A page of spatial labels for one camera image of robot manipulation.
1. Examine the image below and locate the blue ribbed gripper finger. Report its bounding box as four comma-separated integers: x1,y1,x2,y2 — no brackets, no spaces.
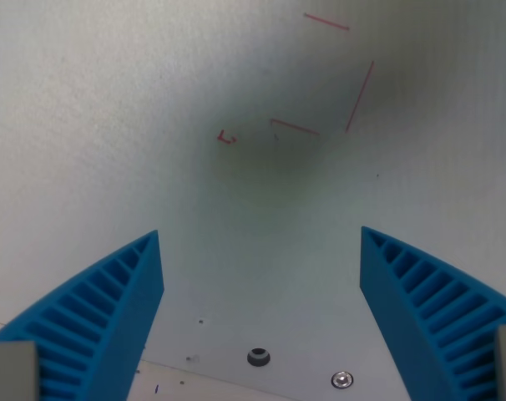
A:
0,229,165,401
359,226,506,401

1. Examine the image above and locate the silver screw with washer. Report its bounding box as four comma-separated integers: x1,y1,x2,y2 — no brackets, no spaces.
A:
331,369,355,390

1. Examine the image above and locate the dark round table hole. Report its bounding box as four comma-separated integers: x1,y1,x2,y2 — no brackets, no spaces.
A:
246,347,271,368

